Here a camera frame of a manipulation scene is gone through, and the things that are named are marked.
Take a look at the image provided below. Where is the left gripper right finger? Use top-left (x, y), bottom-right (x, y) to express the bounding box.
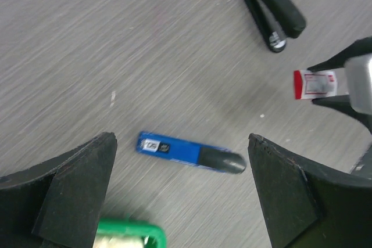
top-left (248, 134), bottom-right (371, 247)

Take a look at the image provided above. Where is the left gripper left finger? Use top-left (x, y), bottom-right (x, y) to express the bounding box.
top-left (1, 132), bottom-right (117, 247)

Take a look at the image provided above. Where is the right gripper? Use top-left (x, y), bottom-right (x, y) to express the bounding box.
top-left (307, 37), bottom-right (372, 132)

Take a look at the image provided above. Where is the red white staple box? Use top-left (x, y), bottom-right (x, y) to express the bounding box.
top-left (294, 70), bottom-right (338, 100)

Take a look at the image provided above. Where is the blue stapler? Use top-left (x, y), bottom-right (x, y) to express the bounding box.
top-left (136, 131), bottom-right (247, 174)

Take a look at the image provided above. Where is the black stapler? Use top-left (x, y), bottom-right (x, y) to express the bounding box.
top-left (244, 0), bottom-right (306, 53)

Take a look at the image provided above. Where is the green plastic tray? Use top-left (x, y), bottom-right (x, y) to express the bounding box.
top-left (96, 219), bottom-right (167, 248)

